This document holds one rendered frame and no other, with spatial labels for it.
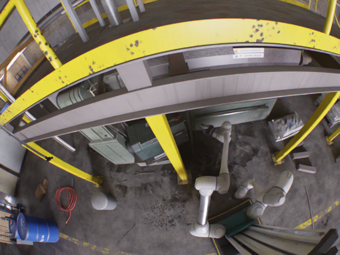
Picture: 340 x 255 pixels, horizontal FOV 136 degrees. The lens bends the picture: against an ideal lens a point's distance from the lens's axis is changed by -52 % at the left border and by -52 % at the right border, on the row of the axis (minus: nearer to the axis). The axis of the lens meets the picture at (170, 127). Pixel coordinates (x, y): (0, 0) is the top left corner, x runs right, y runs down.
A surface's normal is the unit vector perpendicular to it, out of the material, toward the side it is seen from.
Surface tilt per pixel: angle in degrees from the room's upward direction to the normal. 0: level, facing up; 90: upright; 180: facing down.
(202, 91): 90
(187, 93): 90
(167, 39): 90
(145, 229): 0
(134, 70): 90
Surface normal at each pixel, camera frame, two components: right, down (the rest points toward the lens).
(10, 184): 0.98, -0.15
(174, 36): 0.05, 0.83
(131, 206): -0.20, -0.54
